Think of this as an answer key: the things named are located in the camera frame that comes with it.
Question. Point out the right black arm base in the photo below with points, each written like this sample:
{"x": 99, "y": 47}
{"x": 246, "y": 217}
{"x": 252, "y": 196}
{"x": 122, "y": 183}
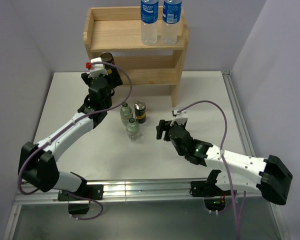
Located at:
{"x": 214, "y": 198}

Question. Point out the clear glass bottle green cap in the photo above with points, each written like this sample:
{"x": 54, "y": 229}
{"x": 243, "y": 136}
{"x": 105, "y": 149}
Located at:
{"x": 125, "y": 113}

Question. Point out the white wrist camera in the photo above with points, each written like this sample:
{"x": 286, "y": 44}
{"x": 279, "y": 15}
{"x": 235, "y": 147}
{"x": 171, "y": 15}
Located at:
{"x": 178, "y": 115}
{"x": 95, "y": 68}

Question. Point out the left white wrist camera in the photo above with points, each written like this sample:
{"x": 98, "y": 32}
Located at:
{"x": 95, "y": 68}

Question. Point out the blue label water bottle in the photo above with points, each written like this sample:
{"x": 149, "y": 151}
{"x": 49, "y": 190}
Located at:
{"x": 171, "y": 16}

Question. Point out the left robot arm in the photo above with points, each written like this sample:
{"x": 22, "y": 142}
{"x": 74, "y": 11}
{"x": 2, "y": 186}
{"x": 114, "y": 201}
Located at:
{"x": 38, "y": 161}

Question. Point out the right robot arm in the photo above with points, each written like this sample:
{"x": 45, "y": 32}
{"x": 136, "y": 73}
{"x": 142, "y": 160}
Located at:
{"x": 229, "y": 170}

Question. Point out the aluminium front rail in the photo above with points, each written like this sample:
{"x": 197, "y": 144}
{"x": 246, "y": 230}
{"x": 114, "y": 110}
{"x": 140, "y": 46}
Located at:
{"x": 121, "y": 191}

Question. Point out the aluminium side rail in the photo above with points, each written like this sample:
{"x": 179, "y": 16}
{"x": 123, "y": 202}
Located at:
{"x": 249, "y": 149}

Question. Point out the front clear glass bottle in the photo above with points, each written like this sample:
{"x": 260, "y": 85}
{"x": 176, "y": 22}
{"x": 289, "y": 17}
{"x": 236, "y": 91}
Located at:
{"x": 133, "y": 129}

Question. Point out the wooden two-tier shelf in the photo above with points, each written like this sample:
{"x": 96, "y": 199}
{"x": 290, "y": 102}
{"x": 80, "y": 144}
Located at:
{"x": 118, "y": 29}

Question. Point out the black can yellow label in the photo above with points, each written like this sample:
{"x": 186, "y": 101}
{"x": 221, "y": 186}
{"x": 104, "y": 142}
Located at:
{"x": 140, "y": 112}

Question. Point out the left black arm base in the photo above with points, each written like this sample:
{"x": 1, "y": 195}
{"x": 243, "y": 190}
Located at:
{"x": 80, "y": 202}

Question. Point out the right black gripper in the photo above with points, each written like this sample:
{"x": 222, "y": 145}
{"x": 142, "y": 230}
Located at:
{"x": 164, "y": 125}

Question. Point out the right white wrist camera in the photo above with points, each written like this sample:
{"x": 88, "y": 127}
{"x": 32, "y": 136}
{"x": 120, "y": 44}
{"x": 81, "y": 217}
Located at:
{"x": 178, "y": 115}

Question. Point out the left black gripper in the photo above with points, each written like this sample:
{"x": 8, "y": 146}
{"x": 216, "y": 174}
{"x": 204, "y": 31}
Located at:
{"x": 116, "y": 83}

